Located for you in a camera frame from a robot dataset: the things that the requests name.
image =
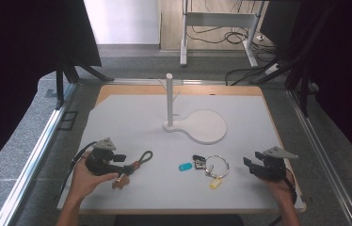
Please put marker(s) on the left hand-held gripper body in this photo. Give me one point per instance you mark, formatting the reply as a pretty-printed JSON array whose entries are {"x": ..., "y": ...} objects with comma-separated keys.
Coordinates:
[{"x": 99, "y": 163}]

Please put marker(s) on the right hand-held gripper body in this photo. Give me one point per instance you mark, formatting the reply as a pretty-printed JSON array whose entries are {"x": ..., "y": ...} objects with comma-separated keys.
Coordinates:
[{"x": 271, "y": 168}]

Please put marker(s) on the person's right hand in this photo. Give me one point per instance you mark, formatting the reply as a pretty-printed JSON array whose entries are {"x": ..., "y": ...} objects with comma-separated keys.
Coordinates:
[{"x": 279, "y": 190}]

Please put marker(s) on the person's left hand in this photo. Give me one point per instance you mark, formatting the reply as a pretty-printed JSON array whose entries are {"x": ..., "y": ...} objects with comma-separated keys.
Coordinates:
[{"x": 83, "y": 180}]

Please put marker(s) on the yellow key tag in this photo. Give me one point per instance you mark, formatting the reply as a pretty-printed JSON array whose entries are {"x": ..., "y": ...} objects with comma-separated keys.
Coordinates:
[{"x": 215, "y": 183}]

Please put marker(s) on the white table mat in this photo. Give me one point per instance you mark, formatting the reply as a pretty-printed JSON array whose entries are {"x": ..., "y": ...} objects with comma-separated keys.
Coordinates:
[{"x": 152, "y": 125}]

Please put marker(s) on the black key fob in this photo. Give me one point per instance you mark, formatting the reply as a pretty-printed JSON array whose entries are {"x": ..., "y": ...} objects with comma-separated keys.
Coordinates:
[{"x": 199, "y": 161}]

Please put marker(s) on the white peg stand round base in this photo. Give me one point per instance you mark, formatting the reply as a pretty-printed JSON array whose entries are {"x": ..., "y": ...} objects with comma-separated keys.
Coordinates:
[{"x": 205, "y": 127}]

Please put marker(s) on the blue key tag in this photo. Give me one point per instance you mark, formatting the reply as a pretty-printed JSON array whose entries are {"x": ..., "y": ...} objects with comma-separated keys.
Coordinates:
[{"x": 185, "y": 166}]

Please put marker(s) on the black stand legs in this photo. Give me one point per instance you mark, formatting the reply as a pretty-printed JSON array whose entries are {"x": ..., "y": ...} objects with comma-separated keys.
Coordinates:
[
  {"x": 70, "y": 73},
  {"x": 302, "y": 81}
]

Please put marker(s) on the black curtain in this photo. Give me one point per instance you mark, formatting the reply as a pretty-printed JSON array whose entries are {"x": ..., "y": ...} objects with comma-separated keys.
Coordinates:
[
  {"x": 343, "y": 69},
  {"x": 17, "y": 62}
]

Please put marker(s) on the black floor bracket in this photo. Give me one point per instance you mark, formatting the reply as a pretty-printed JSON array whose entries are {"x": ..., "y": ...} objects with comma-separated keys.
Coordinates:
[{"x": 67, "y": 120}]

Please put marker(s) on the aluminium rail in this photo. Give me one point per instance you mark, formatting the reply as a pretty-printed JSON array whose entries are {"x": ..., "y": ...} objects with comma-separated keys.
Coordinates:
[
  {"x": 36, "y": 157},
  {"x": 324, "y": 157}
]

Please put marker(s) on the white metal desk frame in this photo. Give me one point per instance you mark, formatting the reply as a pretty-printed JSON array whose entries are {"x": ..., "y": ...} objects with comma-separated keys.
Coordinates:
[{"x": 218, "y": 19}]

